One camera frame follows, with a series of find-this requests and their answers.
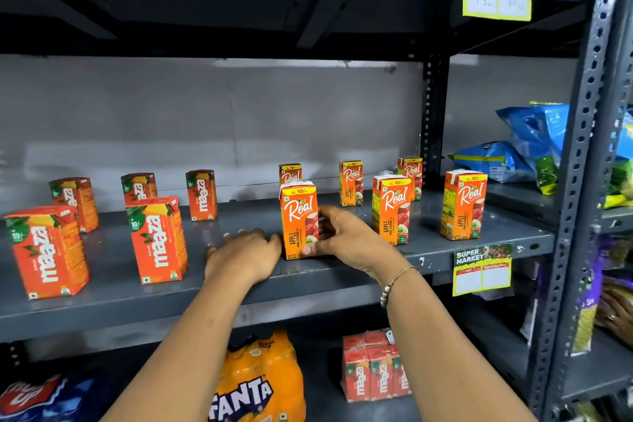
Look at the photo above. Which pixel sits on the person's right hand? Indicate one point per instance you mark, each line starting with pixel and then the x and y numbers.
pixel 353 241

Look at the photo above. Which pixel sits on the person's left hand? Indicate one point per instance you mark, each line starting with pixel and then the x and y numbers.
pixel 245 258

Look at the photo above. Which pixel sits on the person's left thumb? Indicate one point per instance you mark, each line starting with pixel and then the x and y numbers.
pixel 275 247

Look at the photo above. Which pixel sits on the person's right thumb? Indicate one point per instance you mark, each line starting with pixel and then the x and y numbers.
pixel 317 248

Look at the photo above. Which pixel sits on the person's left little finger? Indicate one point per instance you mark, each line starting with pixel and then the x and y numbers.
pixel 212 252

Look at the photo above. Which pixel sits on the orange apple juice carton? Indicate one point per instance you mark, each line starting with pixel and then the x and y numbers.
pixel 296 219

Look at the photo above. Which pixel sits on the person's left forearm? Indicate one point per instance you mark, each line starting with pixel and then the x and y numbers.
pixel 193 352

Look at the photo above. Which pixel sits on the person's right forearm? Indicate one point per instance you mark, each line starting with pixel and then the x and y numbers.
pixel 445 357

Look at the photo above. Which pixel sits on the orange mango drink carton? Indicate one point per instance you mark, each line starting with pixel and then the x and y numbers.
pixel 158 241
pixel 201 195
pixel 47 253
pixel 76 201
pixel 139 188

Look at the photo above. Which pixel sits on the grey metal shelf rack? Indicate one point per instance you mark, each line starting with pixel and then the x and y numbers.
pixel 624 70
pixel 148 298

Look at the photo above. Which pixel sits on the shrink-wrapped mango carton pack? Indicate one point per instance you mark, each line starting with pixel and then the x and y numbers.
pixel 373 370

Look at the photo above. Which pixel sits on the orange soda bottle pack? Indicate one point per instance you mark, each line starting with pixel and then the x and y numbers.
pixel 262 382

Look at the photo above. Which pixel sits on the group of apple juice cartons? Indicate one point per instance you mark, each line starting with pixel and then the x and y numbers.
pixel 462 206

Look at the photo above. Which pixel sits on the blue cola bottle pack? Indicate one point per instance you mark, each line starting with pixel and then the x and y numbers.
pixel 39 399

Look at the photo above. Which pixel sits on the purple yellow snack packet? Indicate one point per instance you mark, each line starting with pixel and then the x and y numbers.
pixel 588 308

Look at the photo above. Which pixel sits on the blue yellow snack bag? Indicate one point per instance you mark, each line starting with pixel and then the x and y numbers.
pixel 622 169

